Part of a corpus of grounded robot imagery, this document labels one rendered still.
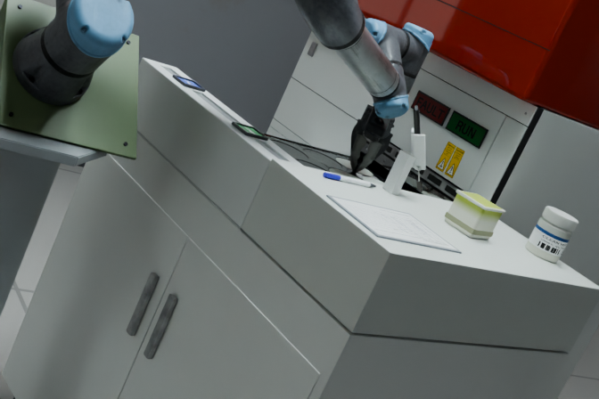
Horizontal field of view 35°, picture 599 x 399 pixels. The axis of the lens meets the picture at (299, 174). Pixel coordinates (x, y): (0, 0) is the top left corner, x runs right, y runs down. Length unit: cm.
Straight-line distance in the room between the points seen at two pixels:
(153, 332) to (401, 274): 60
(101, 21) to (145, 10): 261
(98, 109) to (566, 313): 99
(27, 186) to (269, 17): 282
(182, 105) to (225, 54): 253
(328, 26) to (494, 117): 59
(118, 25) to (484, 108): 90
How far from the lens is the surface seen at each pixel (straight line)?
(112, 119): 188
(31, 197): 188
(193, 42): 441
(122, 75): 194
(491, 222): 184
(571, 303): 190
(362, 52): 183
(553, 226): 193
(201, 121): 190
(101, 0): 170
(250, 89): 461
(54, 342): 227
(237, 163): 178
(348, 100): 251
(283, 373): 161
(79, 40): 168
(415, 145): 185
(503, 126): 216
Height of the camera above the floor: 134
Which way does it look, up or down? 13 degrees down
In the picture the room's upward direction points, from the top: 25 degrees clockwise
